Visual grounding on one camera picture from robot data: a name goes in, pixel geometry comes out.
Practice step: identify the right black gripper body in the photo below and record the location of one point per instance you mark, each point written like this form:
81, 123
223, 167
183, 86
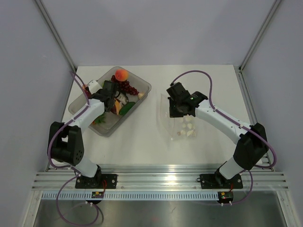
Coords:
175, 110

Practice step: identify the clear zip top bag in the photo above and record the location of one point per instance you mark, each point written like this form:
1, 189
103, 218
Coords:
180, 128

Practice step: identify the clear plastic food bin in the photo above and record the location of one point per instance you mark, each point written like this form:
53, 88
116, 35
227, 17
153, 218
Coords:
113, 121

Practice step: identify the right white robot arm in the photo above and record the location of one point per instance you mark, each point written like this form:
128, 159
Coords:
250, 140

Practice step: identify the aluminium frame post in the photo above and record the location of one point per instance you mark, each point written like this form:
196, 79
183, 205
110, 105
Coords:
263, 28
50, 24

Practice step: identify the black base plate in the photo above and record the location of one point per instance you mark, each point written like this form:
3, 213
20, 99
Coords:
212, 181
107, 181

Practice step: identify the dark red grape bunch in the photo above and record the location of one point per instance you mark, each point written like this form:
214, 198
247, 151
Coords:
125, 86

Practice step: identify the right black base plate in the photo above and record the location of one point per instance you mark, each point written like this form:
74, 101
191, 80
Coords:
212, 181

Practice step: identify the red orange meat slab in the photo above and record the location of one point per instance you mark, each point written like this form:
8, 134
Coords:
116, 108

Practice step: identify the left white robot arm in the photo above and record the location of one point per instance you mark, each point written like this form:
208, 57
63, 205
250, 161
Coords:
65, 139

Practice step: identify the right aluminium frame post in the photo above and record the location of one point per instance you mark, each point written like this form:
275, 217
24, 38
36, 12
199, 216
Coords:
263, 28

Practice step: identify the aluminium mounting rail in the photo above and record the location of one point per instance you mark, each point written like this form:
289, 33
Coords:
162, 178

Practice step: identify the left aluminium frame post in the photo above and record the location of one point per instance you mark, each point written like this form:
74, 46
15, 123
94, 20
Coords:
50, 24

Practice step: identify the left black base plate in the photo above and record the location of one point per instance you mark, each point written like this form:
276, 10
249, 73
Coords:
107, 181

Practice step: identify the white garlic clove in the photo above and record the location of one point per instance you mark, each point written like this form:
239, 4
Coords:
140, 95

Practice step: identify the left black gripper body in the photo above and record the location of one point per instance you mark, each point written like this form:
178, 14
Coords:
112, 98

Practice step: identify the silver grey fish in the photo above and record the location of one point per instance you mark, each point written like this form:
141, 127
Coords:
121, 97

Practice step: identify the green cucumber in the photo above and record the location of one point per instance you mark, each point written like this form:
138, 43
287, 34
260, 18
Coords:
126, 108

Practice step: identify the orange peach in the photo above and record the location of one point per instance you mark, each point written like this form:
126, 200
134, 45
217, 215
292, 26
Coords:
121, 75

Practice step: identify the white slotted cable duct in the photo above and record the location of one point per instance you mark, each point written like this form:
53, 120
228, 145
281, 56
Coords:
132, 196

